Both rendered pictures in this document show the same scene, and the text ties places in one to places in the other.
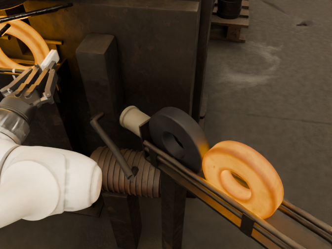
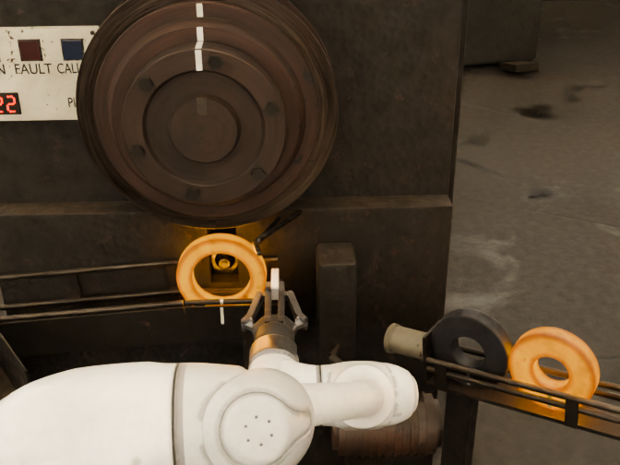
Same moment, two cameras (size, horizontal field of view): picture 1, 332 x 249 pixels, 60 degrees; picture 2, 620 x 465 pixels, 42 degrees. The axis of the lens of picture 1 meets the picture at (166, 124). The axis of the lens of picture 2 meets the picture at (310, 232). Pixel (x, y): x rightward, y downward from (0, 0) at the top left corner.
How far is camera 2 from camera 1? 1.01 m
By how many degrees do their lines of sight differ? 20
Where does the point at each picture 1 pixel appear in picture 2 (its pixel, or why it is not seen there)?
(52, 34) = (264, 249)
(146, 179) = (421, 422)
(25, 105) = (290, 330)
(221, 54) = not seen: hidden behind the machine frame
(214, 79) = not seen: hidden behind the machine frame
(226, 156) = (537, 340)
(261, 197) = (579, 375)
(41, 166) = (374, 367)
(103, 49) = (351, 259)
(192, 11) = (447, 206)
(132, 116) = (402, 333)
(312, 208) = not seen: outside the picture
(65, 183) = (394, 385)
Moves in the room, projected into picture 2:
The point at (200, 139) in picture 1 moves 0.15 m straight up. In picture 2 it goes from (503, 334) to (512, 262)
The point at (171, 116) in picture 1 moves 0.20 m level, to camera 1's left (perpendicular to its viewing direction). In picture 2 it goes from (467, 315) to (360, 329)
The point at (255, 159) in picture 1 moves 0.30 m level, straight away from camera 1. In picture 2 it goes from (566, 336) to (566, 253)
